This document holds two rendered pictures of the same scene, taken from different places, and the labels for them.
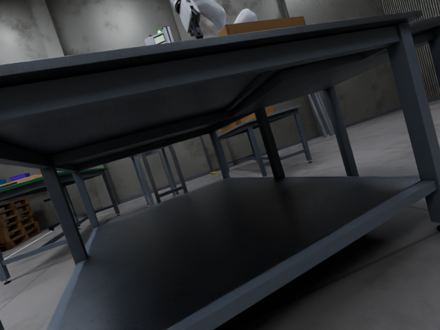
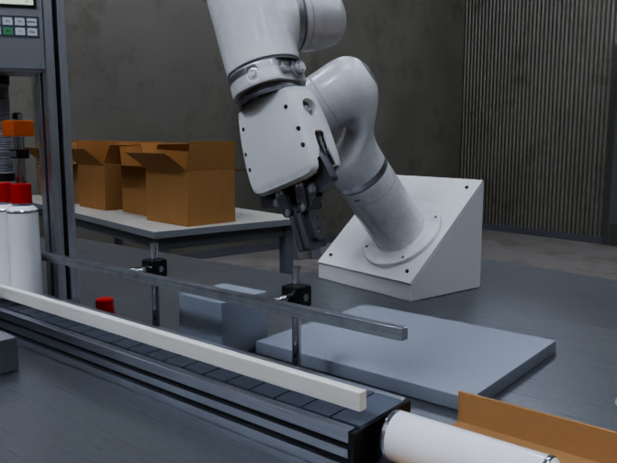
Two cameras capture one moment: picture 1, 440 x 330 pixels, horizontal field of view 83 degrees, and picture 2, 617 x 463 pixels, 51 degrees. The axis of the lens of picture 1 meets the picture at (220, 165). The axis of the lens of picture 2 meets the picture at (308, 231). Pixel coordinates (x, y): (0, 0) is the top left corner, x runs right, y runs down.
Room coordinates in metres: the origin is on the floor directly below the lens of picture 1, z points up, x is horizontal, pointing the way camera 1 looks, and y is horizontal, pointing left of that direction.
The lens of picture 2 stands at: (0.46, 0.25, 1.16)
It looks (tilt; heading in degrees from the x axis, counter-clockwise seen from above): 8 degrees down; 332
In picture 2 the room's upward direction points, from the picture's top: straight up
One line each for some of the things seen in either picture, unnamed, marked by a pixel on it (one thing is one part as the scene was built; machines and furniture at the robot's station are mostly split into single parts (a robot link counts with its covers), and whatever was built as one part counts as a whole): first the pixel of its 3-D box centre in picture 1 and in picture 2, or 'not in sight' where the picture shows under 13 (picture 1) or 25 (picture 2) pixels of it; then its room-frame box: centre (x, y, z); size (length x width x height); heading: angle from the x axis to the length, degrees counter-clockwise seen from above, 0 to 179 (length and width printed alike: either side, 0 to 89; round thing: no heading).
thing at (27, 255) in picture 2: not in sight; (24, 242); (1.68, 0.16, 0.98); 0.05 x 0.05 x 0.20
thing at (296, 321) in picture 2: not in sight; (286, 331); (1.20, -0.11, 0.91); 0.07 x 0.03 x 0.17; 112
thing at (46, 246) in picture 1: (68, 209); not in sight; (3.09, 1.96, 0.40); 1.90 x 0.75 x 0.80; 11
